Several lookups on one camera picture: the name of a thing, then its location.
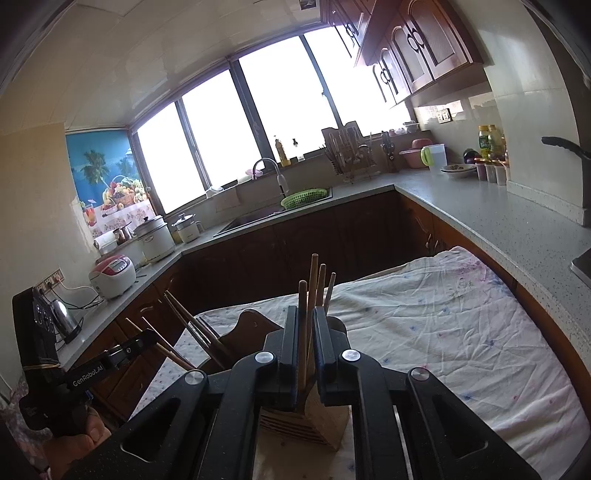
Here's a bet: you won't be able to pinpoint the large kitchen window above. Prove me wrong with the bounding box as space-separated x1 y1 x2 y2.
131 28 416 216

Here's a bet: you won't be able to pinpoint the white plate with food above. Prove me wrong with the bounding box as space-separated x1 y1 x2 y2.
440 164 478 180

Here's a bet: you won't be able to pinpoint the pink plastic container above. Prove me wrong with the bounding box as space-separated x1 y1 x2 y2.
399 138 433 169

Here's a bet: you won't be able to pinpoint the red and white rice cooker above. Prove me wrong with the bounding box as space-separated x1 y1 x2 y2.
88 254 138 300

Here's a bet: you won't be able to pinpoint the wooden base cabinets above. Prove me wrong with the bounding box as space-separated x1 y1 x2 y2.
88 191 591 418

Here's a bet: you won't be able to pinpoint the wall outlet strip with plugs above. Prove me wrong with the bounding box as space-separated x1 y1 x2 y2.
36 269 64 296

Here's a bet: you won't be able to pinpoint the dark handled utensil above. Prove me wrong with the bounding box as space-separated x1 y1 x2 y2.
198 315 234 365

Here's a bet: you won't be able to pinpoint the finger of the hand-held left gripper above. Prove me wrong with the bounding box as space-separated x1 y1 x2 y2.
110 329 160 366

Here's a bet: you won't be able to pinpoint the small white electric pot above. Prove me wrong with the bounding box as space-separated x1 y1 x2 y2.
171 212 204 244

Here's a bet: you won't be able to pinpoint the metal dish rack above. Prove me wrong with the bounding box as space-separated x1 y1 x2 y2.
320 121 382 184

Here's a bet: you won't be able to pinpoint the clear pitcher with green lid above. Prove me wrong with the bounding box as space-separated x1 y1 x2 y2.
420 144 448 173

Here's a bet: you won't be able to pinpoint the floral white cloth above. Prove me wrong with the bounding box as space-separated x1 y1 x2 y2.
131 246 591 480

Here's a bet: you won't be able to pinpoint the large white electric cooker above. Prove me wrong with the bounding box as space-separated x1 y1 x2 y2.
134 215 177 264

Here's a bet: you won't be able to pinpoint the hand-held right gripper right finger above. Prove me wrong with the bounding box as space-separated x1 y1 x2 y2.
311 307 541 480

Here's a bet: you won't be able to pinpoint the kitchen sink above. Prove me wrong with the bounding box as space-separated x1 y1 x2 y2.
213 187 334 239

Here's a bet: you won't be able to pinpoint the arched door wooden wall cabinet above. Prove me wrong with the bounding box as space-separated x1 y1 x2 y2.
355 0 485 108

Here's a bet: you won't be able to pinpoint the green plastic basket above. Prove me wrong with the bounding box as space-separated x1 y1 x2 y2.
280 188 330 210

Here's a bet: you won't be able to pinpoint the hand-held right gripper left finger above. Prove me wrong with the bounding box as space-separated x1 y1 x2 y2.
60 305 301 480

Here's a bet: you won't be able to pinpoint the chrome faucet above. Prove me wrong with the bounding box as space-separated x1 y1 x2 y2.
252 158 291 209

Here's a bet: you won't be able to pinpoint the yellow bottle on windowsill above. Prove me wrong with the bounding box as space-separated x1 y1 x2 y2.
274 135 292 167

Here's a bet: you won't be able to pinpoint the grey stone kitchen counter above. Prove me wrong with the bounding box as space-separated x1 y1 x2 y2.
55 168 591 370

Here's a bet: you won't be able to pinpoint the person's left hand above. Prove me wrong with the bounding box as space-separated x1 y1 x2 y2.
44 407 112 480

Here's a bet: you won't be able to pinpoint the fruit print window blind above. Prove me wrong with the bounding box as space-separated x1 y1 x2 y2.
66 130 154 241

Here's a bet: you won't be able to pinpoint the gas stove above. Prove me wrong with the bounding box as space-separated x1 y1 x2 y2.
571 248 591 283

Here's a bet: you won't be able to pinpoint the steel electric kettle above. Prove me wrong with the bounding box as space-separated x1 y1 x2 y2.
48 298 84 345

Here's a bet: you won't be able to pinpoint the large yellow oil bottle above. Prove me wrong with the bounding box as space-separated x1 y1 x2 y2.
477 126 495 160

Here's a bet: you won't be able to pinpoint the paper towel roll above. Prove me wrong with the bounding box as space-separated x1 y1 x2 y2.
94 230 119 255

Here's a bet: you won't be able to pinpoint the knife block with scissors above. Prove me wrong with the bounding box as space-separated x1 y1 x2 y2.
380 130 400 174

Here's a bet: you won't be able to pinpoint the wooden utensil holder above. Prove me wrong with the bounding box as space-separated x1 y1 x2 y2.
196 308 352 452

